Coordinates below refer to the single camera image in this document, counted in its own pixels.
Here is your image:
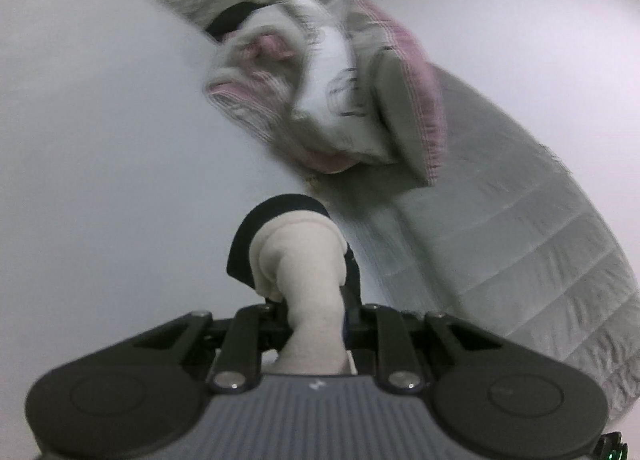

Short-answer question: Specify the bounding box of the folded white and pink quilt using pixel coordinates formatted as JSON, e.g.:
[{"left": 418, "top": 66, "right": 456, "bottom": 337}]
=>
[{"left": 203, "top": 15, "right": 361, "bottom": 176}]

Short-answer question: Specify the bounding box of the black item behind quilt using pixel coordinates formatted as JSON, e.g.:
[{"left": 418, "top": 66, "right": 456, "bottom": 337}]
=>
[{"left": 204, "top": 1, "right": 262, "bottom": 42}]

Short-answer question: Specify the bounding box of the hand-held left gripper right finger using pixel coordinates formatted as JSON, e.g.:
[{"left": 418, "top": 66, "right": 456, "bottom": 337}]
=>
[{"left": 344, "top": 303, "right": 507, "bottom": 395}]

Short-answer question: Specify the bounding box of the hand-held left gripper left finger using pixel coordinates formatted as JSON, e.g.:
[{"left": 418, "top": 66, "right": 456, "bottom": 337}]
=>
[{"left": 132, "top": 303, "right": 292, "bottom": 394}]

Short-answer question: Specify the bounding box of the grey bed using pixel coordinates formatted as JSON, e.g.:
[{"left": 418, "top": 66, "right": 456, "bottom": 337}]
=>
[{"left": 0, "top": 0, "right": 451, "bottom": 460}]

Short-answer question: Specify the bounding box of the cream and black sweatshirt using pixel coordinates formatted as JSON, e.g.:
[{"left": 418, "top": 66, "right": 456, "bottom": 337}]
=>
[{"left": 226, "top": 194, "right": 362, "bottom": 376}]

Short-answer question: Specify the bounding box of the pink and grey pillow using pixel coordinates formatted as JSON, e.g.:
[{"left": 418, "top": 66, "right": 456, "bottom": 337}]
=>
[{"left": 339, "top": 0, "right": 449, "bottom": 189}]

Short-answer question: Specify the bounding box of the grey quilted headboard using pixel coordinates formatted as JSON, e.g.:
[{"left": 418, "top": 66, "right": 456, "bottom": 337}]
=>
[{"left": 320, "top": 65, "right": 640, "bottom": 437}]

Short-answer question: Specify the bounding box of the white flower-print pillow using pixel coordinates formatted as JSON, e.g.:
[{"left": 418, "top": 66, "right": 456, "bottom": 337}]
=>
[{"left": 285, "top": 0, "right": 397, "bottom": 167}]

